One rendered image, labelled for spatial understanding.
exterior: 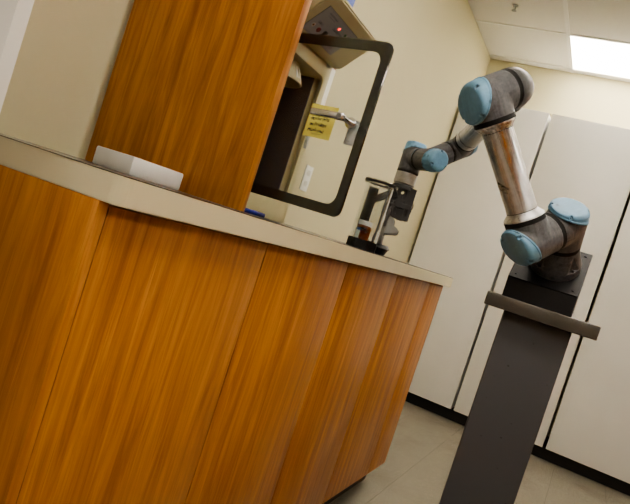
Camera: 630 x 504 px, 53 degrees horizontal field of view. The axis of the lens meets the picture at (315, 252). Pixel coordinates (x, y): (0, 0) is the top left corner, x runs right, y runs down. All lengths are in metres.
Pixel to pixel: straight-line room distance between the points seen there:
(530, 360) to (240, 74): 1.16
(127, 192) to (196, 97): 0.77
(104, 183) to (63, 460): 0.41
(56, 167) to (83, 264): 0.14
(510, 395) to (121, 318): 1.33
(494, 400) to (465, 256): 2.59
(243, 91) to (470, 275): 3.20
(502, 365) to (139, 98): 1.27
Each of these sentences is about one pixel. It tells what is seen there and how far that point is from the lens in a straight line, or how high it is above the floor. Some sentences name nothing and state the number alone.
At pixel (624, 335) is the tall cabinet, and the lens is 4.43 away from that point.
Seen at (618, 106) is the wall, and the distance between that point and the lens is 5.12.
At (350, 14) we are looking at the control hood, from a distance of 1.71.
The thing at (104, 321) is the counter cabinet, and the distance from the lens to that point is 0.95.
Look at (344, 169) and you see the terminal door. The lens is 1.41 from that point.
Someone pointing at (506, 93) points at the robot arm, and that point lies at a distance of 1.82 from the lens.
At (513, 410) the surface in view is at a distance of 2.03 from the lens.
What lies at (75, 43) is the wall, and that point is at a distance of 1.74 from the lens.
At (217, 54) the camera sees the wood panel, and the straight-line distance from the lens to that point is 1.61.
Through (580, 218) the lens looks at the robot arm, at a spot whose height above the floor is 1.21.
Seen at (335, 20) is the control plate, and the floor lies 1.47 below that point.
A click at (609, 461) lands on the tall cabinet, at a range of 4.51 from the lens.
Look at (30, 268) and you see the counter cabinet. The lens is 0.94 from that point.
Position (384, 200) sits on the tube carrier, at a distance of 2.04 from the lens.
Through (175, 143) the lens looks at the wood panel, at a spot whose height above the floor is 1.05.
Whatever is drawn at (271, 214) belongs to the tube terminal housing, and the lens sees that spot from 1.78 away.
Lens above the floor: 0.95
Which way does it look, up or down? 2 degrees down
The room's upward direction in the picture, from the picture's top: 18 degrees clockwise
